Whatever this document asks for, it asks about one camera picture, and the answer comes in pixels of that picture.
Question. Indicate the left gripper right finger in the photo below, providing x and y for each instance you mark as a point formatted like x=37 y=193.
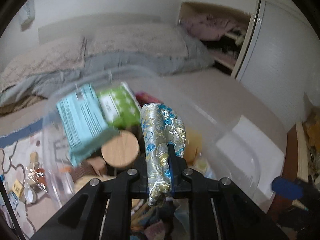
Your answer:
x=218 y=209

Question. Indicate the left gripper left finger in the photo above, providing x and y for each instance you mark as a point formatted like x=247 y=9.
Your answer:
x=100 y=210

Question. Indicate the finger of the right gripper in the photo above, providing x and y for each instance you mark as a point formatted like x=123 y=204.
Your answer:
x=286 y=188

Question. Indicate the blue floral brocade pouch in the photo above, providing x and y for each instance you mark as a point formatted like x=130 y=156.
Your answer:
x=161 y=126

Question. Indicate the yellow tissue pack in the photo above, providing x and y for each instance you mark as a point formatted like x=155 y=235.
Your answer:
x=17 y=188

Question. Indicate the round wooden lid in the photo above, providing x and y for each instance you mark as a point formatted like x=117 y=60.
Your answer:
x=121 y=151

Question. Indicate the light blue paper box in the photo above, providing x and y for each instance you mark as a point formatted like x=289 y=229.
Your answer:
x=84 y=124

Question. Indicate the clear plastic storage bin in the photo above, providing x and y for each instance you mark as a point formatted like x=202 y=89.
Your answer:
x=229 y=155

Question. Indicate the grey beige quilt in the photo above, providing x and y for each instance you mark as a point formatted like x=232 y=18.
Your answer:
x=160 y=47

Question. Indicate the wall air conditioner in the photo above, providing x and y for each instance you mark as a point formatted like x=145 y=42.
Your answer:
x=26 y=15

